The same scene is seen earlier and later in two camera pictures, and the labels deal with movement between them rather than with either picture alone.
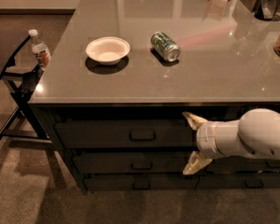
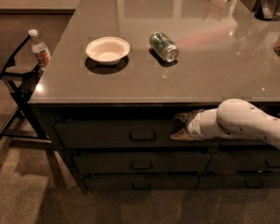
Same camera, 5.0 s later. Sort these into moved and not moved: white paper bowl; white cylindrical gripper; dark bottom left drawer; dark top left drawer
Moved: white cylindrical gripper
Not moved: dark top left drawer; white paper bowl; dark bottom left drawer
